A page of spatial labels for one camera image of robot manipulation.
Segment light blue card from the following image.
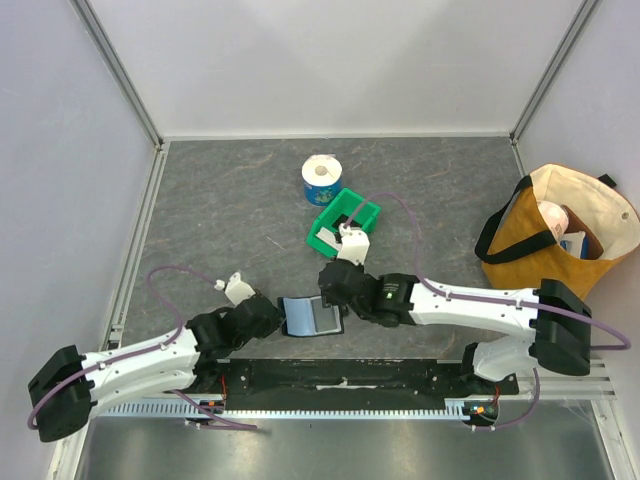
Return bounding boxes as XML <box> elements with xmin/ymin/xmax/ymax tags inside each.
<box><xmin>282</xmin><ymin>298</ymin><xmax>316</xmax><ymax>337</ymax></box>

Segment black leather card holder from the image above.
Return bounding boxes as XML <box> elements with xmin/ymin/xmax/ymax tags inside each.
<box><xmin>278</xmin><ymin>295</ymin><xmax>344</xmax><ymax>338</ymax></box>

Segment green plastic bin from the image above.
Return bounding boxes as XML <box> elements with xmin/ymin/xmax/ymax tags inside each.
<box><xmin>305</xmin><ymin>187</ymin><xmax>382</xmax><ymax>264</ymax></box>

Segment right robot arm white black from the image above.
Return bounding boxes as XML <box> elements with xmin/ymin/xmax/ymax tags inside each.
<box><xmin>318</xmin><ymin>260</ymin><xmax>591</xmax><ymax>394</ymax></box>

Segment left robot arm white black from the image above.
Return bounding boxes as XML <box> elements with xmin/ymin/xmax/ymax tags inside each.
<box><xmin>27</xmin><ymin>294</ymin><xmax>284</xmax><ymax>443</ymax></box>

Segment stack of white cards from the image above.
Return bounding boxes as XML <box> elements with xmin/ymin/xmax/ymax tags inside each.
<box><xmin>315</xmin><ymin>227</ymin><xmax>341</xmax><ymax>251</ymax></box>

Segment black card in bin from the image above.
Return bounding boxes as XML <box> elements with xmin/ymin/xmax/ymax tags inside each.
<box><xmin>332</xmin><ymin>213</ymin><xmax>353</xmax><ymax>231</ymax></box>

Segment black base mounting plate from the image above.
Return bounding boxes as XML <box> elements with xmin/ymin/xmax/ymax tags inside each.
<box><xmin>186</xmin><ymin>359</ymin><xmax>519</xmax><ymax>398</ymax></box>

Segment toilet paper roll blue wrapper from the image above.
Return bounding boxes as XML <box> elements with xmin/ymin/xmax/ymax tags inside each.
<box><xmin>301</xmin><ymin>154</ymin><xmax>343</xmax><ymax>206</ymax></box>

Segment mustard canvas tote bag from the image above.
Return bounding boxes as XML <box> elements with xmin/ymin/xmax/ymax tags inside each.
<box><xmin>475</xmin><ymin>164</ymin><xmax>639</xmax><ymax>300</ymax></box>

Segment items inside tote bag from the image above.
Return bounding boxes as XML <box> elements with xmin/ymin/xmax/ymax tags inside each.
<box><xmin>537</xmin><ymin>201</ymin><xmax>604</xmax><ymax>260</ymax></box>

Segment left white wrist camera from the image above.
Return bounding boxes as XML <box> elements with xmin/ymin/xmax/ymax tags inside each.
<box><xmin>214</xmin><ymin>271</ymin><xmax>256</xmax><ymax>306</ymax></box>

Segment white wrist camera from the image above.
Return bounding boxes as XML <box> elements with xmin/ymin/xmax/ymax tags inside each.
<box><xmin>214</xmin><ymin>271</ymin><xmax>256</xmax><ymax>306</ymax></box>
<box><xmin>336</xmin><ymin>225</ymin><xmax>370</xmax><ymax>266</ymax></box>

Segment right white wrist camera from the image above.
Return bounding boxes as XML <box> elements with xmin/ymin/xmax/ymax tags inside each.
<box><xmin>336</xmin><ymin>225</ymin><xmax>370</xmax><ymax>266</ymax></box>

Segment left aluminium frame post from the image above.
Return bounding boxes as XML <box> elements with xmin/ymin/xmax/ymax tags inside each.
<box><xmin>70</xmin><ymin>0</ymin><xmax>164</xmax><ymax>150</ymax></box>

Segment aluminium frame post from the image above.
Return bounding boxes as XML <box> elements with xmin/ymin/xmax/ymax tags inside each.
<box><xmin>70</xmin><ymin>0</ymin><xmax>164</xmax><ymax>150</ymax></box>
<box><xmin>509</xmin><ymin>0</ymin><xmax>600</xmax><ymax>147</ymax></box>

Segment right aluminium frame post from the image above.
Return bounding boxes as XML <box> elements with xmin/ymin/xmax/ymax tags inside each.
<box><xmin>509</xmin><ymin>0</ymin><xmax>600</xmax><ymax>147</ymax></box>

